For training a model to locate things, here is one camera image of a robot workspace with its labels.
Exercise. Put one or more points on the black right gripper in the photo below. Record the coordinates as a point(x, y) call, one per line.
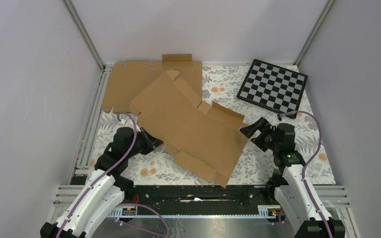
point(261, 124)

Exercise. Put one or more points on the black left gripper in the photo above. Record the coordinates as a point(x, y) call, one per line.
point(151, 143)

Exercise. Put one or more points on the black white checkerboard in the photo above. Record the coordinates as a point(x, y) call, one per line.
point(273, 87)

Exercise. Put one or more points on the cardboard box sheet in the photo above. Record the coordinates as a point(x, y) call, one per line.
point(203, 137)

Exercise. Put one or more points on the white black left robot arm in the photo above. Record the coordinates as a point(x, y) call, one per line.
point(105, 188)

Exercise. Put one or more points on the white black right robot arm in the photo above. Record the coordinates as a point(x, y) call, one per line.
point(290, 185)

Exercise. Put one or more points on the lower flat cardboard sheet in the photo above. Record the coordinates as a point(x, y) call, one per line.
point(128, 78)

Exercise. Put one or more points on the black base rail bar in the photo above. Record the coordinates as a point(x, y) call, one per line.
point(203, 200)

